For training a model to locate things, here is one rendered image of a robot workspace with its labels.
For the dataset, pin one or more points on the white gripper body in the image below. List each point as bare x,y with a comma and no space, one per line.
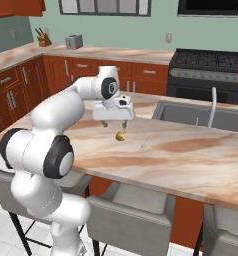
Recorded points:
112,112

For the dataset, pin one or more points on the red-brown island base panel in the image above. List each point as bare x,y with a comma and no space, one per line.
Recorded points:
187,220

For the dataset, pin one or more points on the black microwave oven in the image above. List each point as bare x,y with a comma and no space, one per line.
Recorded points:
211,6

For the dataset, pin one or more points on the white wall outlet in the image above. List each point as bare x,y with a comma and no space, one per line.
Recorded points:
169,37
14,34
47,31

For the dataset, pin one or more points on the red-brown wall cabinets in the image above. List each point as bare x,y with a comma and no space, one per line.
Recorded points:
14,8

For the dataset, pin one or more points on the grey bar stool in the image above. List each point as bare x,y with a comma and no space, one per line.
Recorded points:
1,190
227,230
131,216

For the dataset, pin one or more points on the wooden knife block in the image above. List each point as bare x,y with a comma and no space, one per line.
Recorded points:
43,39

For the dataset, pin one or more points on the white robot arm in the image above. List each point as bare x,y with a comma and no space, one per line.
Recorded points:
54,113

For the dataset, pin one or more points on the white tap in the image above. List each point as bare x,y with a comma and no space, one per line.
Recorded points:
212,106

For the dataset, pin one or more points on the grey sink basin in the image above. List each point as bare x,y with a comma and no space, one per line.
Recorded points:
187,115

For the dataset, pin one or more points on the red-brown base cabinet run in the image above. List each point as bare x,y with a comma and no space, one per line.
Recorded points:
54,75

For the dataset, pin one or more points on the black stove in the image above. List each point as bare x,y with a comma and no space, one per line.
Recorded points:
204,75

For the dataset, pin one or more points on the grey toaster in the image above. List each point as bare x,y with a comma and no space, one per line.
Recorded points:
74,42

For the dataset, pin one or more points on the window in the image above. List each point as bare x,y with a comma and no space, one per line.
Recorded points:
104,6

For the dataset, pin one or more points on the wooden spoon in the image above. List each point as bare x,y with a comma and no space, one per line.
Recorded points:
120,136

